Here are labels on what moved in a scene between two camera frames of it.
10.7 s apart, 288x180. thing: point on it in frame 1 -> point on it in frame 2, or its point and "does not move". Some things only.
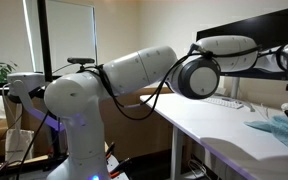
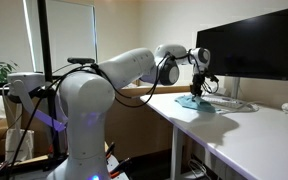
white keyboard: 229,102 does not move
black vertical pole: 44,28 does not move
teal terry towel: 287,134 -> 198,104
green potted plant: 1,74 does not move
